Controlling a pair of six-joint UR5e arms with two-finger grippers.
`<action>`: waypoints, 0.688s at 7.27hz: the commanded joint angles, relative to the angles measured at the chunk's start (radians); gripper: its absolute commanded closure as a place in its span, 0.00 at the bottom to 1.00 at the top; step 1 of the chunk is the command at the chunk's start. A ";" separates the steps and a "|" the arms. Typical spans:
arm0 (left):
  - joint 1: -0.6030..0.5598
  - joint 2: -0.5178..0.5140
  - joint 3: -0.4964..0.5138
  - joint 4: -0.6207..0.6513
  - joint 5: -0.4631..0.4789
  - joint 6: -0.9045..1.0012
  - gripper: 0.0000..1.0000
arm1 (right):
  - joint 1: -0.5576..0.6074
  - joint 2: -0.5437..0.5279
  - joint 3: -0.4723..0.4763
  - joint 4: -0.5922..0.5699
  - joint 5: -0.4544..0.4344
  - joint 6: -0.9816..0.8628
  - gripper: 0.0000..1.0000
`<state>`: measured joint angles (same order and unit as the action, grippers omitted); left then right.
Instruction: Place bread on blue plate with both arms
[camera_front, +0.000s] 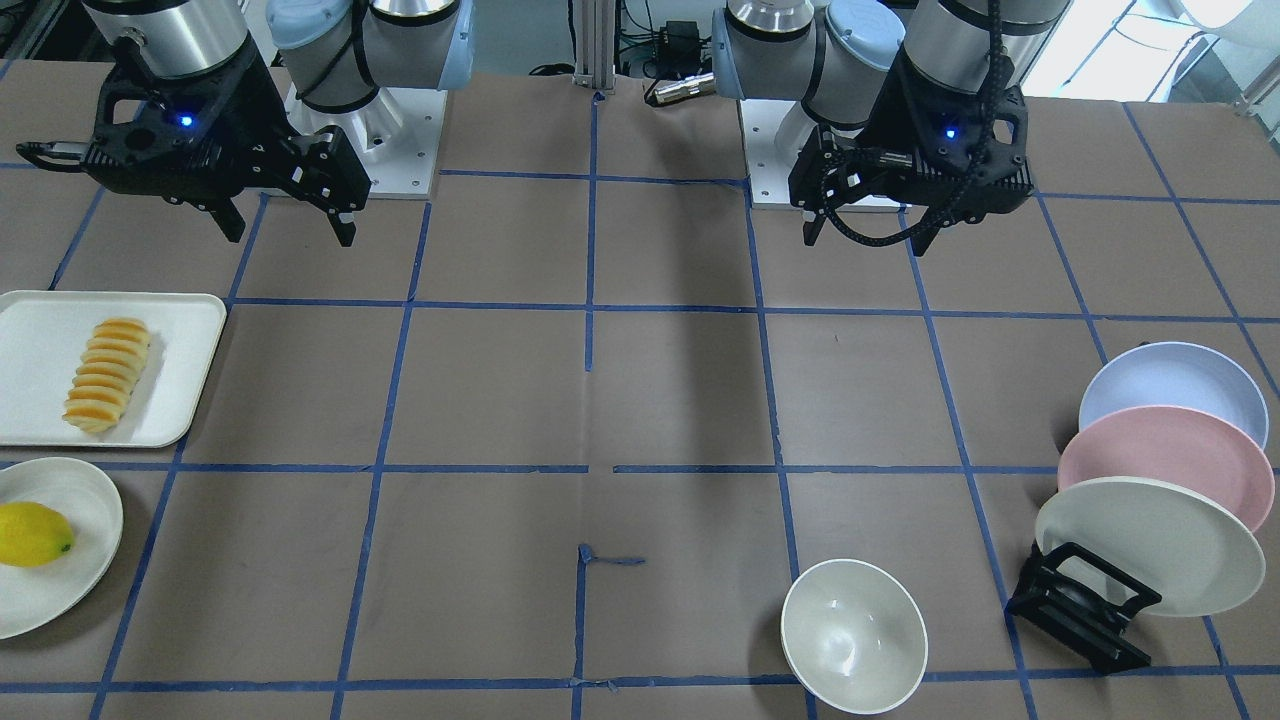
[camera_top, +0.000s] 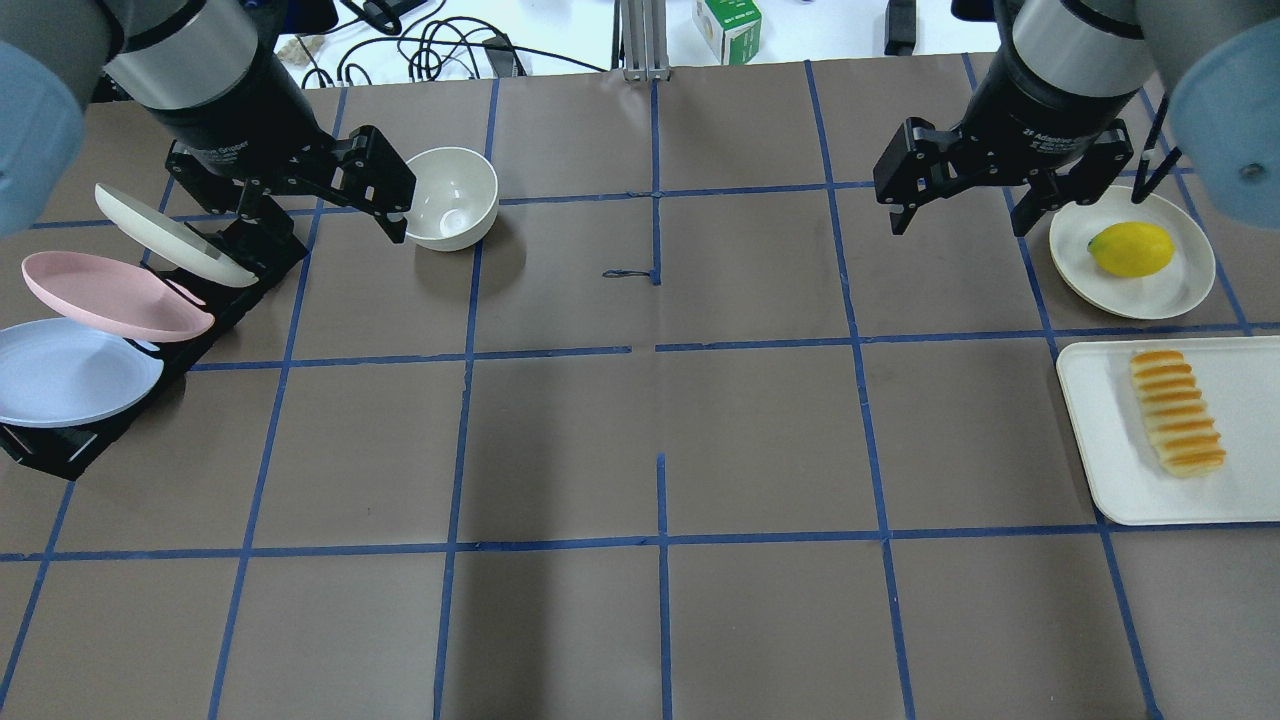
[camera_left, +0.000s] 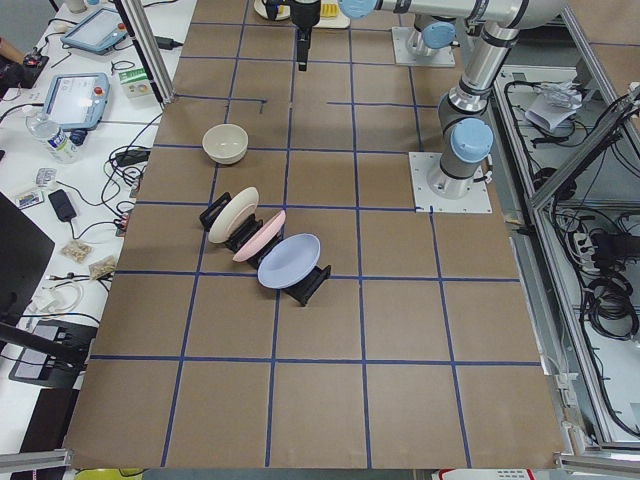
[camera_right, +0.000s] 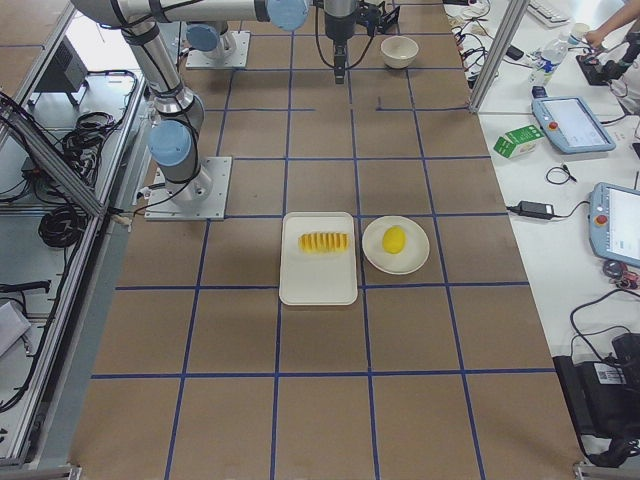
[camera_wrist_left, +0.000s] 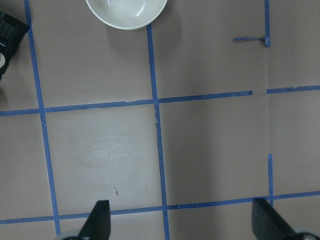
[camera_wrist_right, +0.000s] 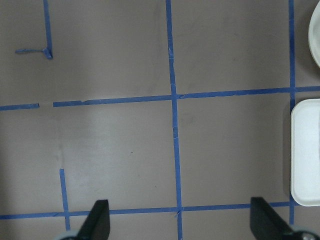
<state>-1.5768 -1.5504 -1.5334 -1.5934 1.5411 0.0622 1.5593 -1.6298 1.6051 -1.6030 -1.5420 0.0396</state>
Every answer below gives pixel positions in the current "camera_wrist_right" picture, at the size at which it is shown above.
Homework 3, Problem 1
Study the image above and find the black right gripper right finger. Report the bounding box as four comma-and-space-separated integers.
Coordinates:
250, 197, 293, 240

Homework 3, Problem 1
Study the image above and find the white rectangular tray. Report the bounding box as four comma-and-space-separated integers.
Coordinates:
290, 98, 320, 207

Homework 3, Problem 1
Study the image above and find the cream round plate with lemon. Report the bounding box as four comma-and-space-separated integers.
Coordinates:
308, 2, 320, 67

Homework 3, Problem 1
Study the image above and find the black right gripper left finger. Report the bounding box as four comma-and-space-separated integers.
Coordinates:
76, 199, 111, 240

